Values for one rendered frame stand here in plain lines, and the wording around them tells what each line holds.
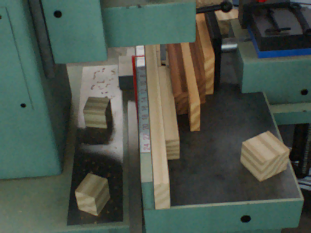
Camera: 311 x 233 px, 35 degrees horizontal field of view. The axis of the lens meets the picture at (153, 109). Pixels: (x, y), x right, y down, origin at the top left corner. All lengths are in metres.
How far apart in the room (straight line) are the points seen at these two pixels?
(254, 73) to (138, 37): 0.20
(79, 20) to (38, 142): 0.21
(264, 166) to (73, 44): 0.32
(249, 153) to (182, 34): 0.21
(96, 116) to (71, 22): 0.25
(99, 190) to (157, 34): 0.25
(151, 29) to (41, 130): 0.23
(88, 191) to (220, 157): 0.21
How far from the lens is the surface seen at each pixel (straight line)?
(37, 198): 0.83
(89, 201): 0.77
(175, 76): 0.80
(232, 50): 0.85
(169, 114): 0.73
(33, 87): 0.73
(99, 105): 0.92
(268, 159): 0.67
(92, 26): 0.71
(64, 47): 0.73
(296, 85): 0.85
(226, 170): 0.70
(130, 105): 0.95
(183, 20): 0.75
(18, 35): 0.69
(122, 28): 0.75
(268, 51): 0.81
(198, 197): 0.67
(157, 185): 0.62
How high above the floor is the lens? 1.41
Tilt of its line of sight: 40 degrees down
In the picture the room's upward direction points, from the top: 3 degrees counter-clockwise
